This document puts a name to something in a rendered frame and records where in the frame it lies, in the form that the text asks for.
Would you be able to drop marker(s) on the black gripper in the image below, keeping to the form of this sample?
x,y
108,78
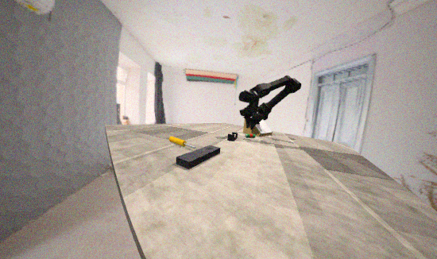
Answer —
x,y
255,116

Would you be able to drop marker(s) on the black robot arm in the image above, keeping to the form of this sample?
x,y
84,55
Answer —
x,y
262,90

